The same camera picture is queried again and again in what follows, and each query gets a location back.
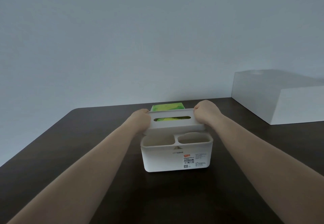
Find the person's left hand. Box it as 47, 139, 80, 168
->
128, 109, 152, 134

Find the person's right hand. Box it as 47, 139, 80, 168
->
193, 100, 225, 126

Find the green tissue packet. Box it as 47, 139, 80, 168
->
151, 102, 186, 112
154, 116, 191, 122

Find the white tissue box lid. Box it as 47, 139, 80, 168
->
140, 108, 214, 147

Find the white plastic tissue box base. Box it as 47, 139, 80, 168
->
140, 136, 214, 173

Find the person's left forearm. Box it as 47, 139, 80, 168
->
7, 121, 142, 224

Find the person's right forearm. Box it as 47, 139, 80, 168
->
212, 112, 324, 224

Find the large white rectangular box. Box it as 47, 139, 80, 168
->
232, 69, 324, 125

